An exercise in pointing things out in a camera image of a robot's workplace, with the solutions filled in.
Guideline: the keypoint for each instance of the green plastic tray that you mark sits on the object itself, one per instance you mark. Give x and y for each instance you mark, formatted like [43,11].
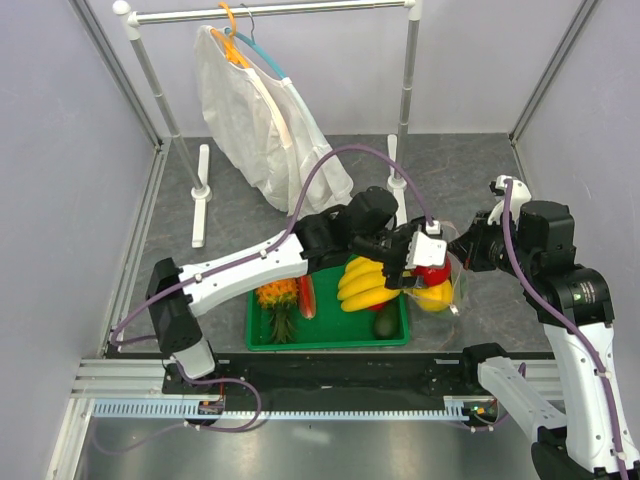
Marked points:
[330,328]

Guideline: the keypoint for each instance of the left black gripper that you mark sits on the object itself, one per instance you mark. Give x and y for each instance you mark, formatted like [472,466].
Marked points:
[393,273]

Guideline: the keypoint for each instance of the orange clothes hanger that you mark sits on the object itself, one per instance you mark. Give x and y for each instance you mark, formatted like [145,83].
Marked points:
[231,52]

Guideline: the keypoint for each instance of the white garment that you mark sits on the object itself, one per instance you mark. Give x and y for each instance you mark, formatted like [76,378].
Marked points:
[267,132]

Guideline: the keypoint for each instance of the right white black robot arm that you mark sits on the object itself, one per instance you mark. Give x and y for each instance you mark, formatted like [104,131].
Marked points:
[589,439]

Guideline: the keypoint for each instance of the teal clothes hanger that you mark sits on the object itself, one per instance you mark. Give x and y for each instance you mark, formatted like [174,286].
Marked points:
[251,43]

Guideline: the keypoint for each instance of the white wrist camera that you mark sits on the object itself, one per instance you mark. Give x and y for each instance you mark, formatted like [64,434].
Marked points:
[427,248]
[513,194]

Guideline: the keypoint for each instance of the clear dotted zip top bag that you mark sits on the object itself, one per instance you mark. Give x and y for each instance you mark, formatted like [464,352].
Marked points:
[449,233]

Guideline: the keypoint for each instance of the yellow lemon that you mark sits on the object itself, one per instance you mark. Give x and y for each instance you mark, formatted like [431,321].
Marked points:
[436,298]

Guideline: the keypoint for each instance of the white slotted cable duct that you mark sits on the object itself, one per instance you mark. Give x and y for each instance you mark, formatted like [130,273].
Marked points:
[452,411]

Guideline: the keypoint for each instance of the green plastic lettuce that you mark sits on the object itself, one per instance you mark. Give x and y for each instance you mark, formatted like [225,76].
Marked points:
[461,286]

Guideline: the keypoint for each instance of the red watermelon slice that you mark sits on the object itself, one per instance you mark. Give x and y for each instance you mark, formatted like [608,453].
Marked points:
[306,297]

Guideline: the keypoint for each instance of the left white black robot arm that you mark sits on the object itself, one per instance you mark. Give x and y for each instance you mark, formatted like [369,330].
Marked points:
[178,295]

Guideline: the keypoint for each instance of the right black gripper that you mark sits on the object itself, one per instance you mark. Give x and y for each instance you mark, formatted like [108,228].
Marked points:
[468,245]

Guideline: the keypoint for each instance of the silver white clothes rack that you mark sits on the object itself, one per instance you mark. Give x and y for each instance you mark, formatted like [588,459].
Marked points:
[201,192]

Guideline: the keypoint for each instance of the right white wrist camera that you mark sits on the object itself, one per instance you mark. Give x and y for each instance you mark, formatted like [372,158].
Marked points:
[513,194]

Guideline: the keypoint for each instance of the yellow banana bunch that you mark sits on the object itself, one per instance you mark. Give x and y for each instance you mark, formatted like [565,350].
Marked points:
[363,286]

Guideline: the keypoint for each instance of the dark green avocado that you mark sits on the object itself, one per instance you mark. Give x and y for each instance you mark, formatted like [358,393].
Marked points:
[386,323]

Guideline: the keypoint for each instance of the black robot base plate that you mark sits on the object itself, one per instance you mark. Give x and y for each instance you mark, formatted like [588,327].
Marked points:
[352,382]

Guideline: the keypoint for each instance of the red fruit under bananas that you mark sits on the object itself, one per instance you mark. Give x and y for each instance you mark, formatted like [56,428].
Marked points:
[377,307]

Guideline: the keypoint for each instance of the red tomato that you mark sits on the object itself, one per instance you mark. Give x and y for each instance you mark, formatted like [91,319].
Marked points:
[431,276]

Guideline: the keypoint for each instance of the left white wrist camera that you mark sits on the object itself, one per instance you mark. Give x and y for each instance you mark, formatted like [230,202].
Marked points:
[427,248]

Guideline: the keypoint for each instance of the orange plastic pineapple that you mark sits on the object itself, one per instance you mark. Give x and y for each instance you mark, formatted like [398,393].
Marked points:
[278,299]

